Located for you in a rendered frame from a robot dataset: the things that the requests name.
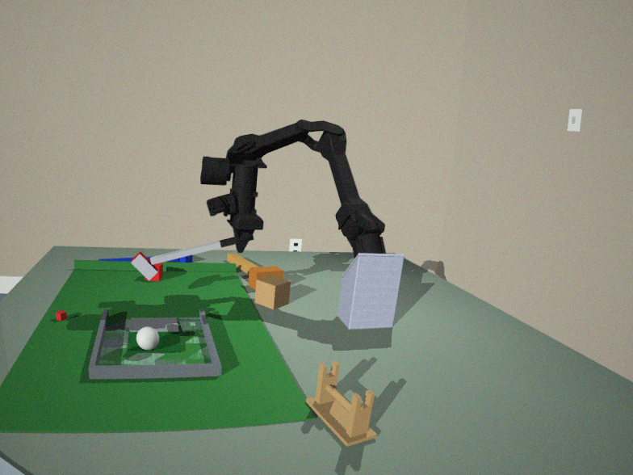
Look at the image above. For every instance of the white golf ball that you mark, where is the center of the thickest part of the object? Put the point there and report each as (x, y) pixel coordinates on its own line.
(147, 338)

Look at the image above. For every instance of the green flat mat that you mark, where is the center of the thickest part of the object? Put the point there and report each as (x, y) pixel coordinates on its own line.
(48, 389)

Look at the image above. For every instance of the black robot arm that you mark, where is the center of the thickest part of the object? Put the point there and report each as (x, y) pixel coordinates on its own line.
(354, 217)

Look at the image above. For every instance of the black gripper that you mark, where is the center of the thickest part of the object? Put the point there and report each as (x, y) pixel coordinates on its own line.
(245, 219)

